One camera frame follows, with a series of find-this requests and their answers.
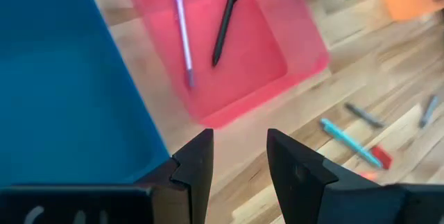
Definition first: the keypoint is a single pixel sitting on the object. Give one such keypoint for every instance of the pink translucent plastic bin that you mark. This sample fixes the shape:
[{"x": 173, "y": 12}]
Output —
[{"x": 249, "y": 71}]

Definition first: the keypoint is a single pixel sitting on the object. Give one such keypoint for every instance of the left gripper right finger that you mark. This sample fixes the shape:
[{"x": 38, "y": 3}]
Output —
[{"x": 298, "y": 182}]

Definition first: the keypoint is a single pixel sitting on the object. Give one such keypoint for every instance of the teal pen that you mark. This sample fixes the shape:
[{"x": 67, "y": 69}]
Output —
[{"x": 350, "y": 142}]

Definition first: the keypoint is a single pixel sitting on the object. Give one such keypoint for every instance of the grey crayon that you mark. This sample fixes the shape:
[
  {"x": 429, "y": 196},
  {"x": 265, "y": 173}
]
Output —
[
  {"x": 428, "y": 111},
  {"x": 364, "y": 115}
]

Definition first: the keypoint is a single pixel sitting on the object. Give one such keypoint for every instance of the red eraser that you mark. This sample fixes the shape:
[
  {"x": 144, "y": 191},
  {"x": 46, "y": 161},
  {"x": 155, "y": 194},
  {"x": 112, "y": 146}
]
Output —
[{"x": 382, "y": 157}]

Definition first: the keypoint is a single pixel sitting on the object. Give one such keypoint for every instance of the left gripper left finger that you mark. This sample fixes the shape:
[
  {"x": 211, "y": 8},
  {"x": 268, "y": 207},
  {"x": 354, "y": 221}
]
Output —
[{"x": 190, "y": 182}]

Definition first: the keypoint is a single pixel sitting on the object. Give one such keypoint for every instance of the black pen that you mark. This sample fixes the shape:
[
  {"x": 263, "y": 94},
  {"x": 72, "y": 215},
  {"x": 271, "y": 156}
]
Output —
[{"x": 226, "y": 19}]

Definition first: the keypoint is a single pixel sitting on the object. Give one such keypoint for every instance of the blue plastic bin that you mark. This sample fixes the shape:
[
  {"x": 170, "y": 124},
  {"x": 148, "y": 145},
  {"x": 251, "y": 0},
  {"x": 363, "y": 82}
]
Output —
[{"x": 69, "y": 78}]

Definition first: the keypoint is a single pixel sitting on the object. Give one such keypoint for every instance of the silver pen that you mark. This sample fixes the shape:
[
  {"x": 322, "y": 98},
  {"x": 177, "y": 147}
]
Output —
[{"x": 183, "y": 33}]

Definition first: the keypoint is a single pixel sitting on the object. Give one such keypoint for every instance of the pink pencil orange eraser cap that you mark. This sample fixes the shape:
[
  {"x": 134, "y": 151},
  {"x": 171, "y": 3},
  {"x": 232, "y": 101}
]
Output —
[{"x": 369, "y": 176}]

